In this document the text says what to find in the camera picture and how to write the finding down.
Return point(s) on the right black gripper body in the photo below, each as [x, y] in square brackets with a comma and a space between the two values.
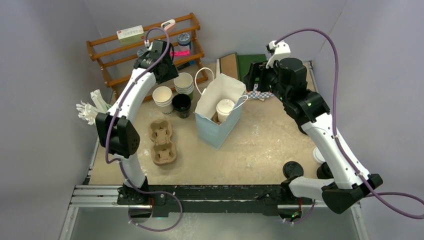
[269, 78]

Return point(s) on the white cup stack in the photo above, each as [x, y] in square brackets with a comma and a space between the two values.
[163, 97]
[184, 84]

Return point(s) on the right blue white jar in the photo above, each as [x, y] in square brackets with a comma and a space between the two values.
[184, 41]

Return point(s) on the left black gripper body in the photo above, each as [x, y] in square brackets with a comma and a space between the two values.
[170, 72]

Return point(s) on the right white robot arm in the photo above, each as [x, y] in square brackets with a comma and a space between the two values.
[287, 81]

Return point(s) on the green paper bag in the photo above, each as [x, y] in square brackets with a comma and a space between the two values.
[244, 61]

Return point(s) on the pink marker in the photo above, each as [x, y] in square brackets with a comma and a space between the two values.
[180, 53]

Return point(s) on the white cup lid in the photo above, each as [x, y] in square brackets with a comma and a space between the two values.
[317, 156]
[225, 105]

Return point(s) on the white wrapped straws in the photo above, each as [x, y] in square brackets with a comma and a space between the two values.
[89, 112]

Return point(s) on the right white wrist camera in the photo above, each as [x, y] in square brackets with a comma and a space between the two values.
[278, 50]

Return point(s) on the single white paper cup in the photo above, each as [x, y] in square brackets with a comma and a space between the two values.
[222, 115]

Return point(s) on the stacked black cup lids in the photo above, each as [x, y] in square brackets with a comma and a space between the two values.
[324, 172]

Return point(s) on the brown pulp cup carrier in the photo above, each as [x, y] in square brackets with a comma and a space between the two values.
[215, 119]
[163, 151]

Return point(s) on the black paper cup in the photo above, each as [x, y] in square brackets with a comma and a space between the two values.
[182, 104]

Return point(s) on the white green box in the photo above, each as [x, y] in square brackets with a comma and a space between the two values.
[131, 35]

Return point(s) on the left blue white jar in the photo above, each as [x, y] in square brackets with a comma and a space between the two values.
[141, 51]

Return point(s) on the checkered patterned paper bag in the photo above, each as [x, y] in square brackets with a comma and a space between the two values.
[259, 95]

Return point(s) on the black cup lid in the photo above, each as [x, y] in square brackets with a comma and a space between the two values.
[292, 169]

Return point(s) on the light blue paper bag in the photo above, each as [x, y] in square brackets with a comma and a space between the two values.
[221, 87]

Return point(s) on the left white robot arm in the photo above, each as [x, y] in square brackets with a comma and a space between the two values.
[115, 128]

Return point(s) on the blue white jar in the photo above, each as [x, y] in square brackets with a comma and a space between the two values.
[141, 51]
[184, 41]

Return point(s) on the pink white stapler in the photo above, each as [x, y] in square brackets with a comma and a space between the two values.
[168, 25]

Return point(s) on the wooden shelf rack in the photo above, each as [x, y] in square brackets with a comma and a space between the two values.
[127, 54]

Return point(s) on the black blue marker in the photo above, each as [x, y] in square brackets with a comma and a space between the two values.
[184, 66]

